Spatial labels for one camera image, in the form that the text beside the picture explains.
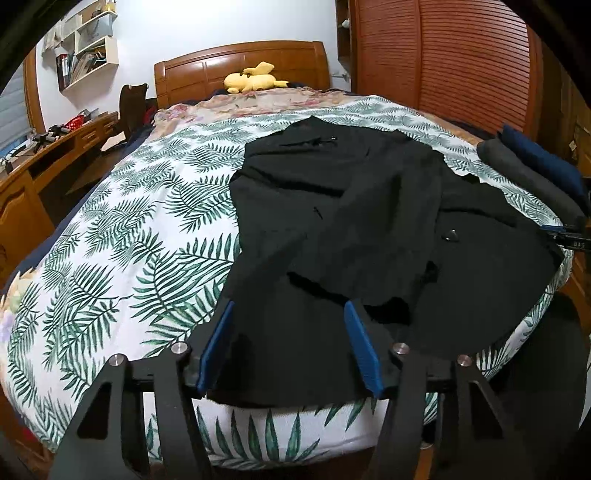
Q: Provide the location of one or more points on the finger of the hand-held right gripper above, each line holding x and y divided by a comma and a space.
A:
559, 235
550, 227

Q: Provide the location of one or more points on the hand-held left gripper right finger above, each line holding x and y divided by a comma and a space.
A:
364, 350

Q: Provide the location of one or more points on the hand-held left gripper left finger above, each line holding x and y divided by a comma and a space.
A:
214, 346

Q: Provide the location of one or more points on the black button coat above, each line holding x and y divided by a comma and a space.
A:
323, 221

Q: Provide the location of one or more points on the grey folded garment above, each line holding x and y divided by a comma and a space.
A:
521, 175

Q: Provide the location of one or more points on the blue folded garment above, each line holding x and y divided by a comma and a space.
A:
545, 159

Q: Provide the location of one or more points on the bed with fern-print cover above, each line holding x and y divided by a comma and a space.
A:
138, 240

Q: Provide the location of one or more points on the wooden louvred wardrobe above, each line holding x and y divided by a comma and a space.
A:
461, 60

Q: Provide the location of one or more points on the navy bed sheet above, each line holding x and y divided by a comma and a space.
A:
62, 221

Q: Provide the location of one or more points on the floral blanket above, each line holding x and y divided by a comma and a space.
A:
258, 104

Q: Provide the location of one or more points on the wooden desk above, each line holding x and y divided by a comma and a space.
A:
18, 194

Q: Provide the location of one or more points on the dark wooden chair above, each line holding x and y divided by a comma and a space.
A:
131, 106

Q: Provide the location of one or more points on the red basket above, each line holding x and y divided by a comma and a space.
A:
75, 122

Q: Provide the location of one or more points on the yellow plush toy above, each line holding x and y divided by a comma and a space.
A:
249, 82

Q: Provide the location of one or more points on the black clamp tool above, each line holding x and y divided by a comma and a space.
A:
48, 136

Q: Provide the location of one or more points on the wooden bed headboard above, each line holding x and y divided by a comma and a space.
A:
207, 69

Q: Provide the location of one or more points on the grey window blind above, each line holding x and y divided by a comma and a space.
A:
11, 120

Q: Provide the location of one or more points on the row of books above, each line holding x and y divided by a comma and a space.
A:
81, 67

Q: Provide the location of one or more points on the white wall shelf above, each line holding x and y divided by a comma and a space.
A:
110, 57

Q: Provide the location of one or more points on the wooden window frame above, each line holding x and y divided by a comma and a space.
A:
34, 92

